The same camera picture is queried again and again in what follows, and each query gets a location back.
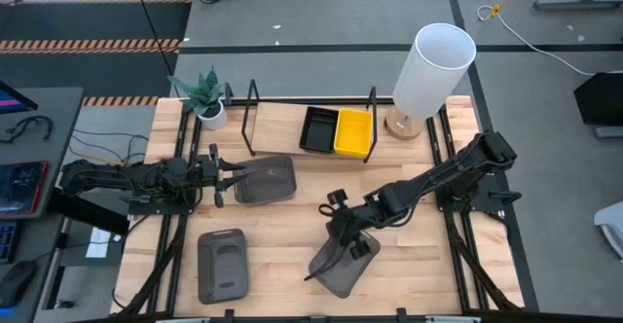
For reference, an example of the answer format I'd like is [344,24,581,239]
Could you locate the black keyboard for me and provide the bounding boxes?
[0,219,21,265]

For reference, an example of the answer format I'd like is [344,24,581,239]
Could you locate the gray side desk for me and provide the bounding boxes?
[0,87,84,323]

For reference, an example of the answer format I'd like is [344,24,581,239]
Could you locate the black aluminium table frame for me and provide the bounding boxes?
[111,96,541,323]

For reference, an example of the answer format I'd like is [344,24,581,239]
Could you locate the black equipment box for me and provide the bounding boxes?
[48,189,130,235]

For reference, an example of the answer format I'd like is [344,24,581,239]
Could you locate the black computer mouse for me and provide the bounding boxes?
[0,260,39,309]

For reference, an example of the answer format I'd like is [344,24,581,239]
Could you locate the gray translucent plastic basket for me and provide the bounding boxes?
[232,155,298,206]
[308,223,382,299]
[197,228,250,305]

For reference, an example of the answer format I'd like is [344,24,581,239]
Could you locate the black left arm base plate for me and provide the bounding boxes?
[127,198,197,216]

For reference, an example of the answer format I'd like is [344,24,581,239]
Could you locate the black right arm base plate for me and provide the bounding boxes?
[434,169,523,213]

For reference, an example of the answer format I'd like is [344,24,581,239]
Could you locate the green plant in white pot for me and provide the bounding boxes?
[166,65,229,131]

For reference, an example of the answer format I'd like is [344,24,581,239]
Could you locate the white paper sheet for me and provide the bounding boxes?
[86,226,113,259]

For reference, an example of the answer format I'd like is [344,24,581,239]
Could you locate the yellow slotted plastic basket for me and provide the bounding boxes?
[333,107,374,160]

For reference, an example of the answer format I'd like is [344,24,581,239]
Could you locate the tablet with red edge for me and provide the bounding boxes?
[0,161,49,219]

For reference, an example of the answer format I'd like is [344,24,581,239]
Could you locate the black headset cable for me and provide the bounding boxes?
[0,115,54,145]

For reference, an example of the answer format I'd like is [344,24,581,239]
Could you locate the black floor box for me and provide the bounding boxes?
[573,71,623,127]

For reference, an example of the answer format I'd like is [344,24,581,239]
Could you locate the white shade lamp wooden base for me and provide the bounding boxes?
[383,22,477,142]

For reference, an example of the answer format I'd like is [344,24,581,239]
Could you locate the white floor cable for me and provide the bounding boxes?
[476,4,623,78]

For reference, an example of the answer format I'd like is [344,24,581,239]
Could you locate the long thin black cable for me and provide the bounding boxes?
[129,0,175,96]

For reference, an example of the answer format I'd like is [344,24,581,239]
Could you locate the thin black floor cable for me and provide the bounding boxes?
[72,128,150,164]

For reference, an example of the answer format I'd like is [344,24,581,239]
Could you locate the wooden shelf black metal frame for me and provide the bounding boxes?
[240,78,380,164]

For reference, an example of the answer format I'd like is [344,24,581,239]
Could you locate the black computer monitor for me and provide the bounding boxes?
[0,80,39,116]

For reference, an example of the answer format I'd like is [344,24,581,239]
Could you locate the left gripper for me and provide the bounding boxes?
[194,142,249,208]

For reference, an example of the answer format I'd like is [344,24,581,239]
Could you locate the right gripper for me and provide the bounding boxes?
[304,188,376,282]

